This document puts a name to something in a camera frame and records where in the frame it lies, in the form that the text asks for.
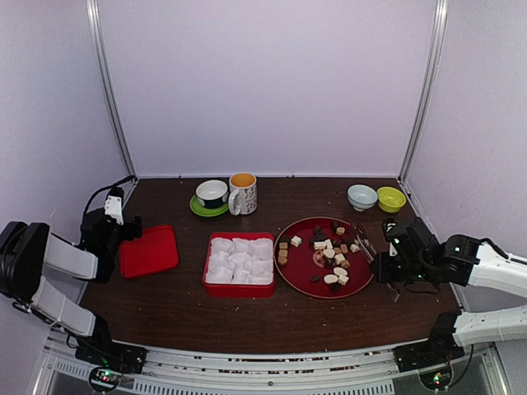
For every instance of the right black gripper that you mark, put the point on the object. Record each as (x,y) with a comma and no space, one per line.
(383,272)

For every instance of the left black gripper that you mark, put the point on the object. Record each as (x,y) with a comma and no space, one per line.
(130,233)

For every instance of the metal tongs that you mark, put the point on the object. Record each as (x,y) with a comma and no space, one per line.
(362,240)

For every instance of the red box lid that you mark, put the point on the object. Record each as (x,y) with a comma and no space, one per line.
(156,251)

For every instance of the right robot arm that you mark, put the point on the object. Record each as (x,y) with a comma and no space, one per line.
(466,261)

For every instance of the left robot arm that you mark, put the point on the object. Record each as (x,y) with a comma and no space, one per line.
(42,273)

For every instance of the white chocolate right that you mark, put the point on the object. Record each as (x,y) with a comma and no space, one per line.
(354,248)

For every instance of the white round chocolate centre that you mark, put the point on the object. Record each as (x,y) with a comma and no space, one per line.
(329,253)

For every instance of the white oval chocolate lower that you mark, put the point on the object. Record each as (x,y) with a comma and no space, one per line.
(330,279)

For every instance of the dark chocolate top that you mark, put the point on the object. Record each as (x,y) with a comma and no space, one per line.
(317,230)

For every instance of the white square chocolate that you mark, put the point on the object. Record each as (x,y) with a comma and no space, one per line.
(296,241)

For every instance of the tan square chocolate lower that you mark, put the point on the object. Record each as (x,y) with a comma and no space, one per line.
(282,257)

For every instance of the red chocolate box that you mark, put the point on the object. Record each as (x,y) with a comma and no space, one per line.
(238,291)

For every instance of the lime green bowl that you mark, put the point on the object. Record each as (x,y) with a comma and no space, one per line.
(390,200)

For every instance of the light blue bowl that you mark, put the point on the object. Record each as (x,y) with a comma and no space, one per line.
(361,197)

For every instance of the green saucer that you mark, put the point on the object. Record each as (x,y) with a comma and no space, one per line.
(197,209)

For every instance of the round red tray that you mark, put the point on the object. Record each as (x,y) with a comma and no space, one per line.
(304,261)

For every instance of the white and dark cup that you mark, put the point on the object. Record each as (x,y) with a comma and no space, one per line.
(212,193)

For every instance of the white paper liner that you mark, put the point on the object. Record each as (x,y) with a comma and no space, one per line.
(240,261)

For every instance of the white patterned mug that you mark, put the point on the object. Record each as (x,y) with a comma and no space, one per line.
(242,199)

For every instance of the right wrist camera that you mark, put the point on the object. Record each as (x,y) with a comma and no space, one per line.
(393,248)

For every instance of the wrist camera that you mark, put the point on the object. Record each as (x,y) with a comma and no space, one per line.
(393,248)
(113,207)

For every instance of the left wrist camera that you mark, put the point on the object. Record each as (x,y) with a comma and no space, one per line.
(113,207)

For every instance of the metal base rail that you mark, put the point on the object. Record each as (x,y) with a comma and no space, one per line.
(362,371)

